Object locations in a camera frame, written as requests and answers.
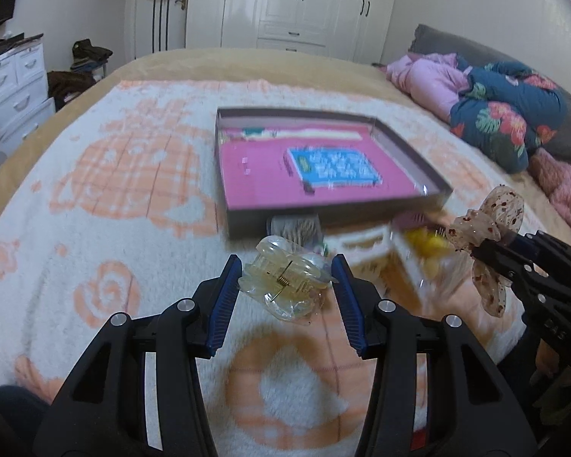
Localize sheer floral hair bow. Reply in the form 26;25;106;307
445;185;524;318

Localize yellow hair ties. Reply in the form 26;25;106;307
399;225;456;291

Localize clear plastic hair claw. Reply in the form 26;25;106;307
238;235;337;322

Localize white bedroom door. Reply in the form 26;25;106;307
124;0;187;62

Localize pink knitted blanket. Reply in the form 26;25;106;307
528;147;571;227

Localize tan bed cover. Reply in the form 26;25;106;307
0;46;571;249

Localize blue floral quilt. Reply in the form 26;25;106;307
450;61;567;174

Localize brown shallow cardboard box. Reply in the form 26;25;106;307
215;107;453;240

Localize pink padded jacket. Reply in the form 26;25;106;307
384;53;469;123

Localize peach white patterned blanket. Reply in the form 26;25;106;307
0;77;529;457

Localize grey striped hair clip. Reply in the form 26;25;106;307
267;215;325;255

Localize white wardrobe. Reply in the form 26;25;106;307
185;0;395;65

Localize dark clothes pile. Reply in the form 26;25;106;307
47;38;113;112

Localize white drawer cabinet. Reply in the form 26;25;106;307
0;35;55;156

